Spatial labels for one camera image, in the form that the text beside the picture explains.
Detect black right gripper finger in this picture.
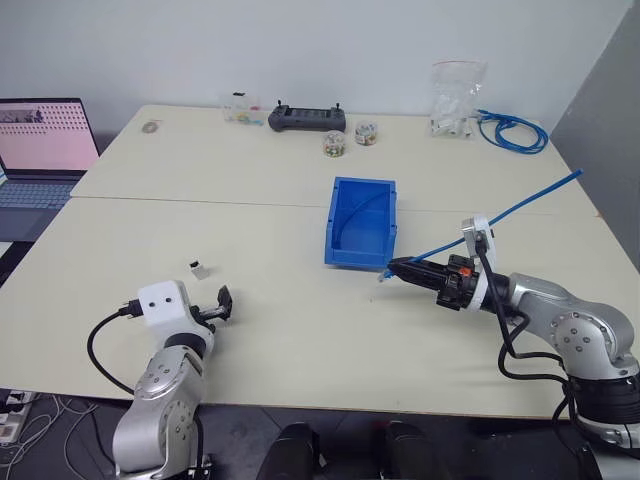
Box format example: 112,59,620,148
387,256,449,280
393,271,446,297

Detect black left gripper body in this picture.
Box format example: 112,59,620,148
191,304,224,333

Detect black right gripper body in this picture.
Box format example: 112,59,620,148
435,253,477,312

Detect blue network cable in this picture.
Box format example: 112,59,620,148
375,168,585,284
474,107,550,157

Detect blue plastic bin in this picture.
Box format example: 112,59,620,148
322,175,402,272

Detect clear jar of colourful beads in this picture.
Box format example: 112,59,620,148
322,130,348,160
353,119,379,148

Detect dark rounded shape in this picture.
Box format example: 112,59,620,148
256,421,322,480

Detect clear bag of white couplers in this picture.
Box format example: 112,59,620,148
428,59,489,141

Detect clear plastic box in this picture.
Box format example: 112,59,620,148
222,90,265,126

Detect dark grey remote controller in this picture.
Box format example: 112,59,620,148
267,101,349,134

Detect white power strip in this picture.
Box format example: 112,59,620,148
0,388,37,444

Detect grey partition panel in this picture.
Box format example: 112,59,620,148
549,0,640,277

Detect open laptop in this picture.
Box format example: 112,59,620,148
0,97,102,244

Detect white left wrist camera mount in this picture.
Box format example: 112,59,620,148
137,280,212,347

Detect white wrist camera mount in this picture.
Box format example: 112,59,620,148
459,214,499,312
137,280,212,347

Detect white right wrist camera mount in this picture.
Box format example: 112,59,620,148
459,214,499,312

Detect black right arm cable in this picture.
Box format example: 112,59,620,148
473,239,584,427

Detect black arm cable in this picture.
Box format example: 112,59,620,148
86,298,146,397
473,239,584,427

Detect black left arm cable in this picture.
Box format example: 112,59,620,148
86,298,146,397

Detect coiled blue network cable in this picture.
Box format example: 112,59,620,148
474,107,550,157

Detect white floor cables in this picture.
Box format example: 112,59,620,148
0,392,119,480

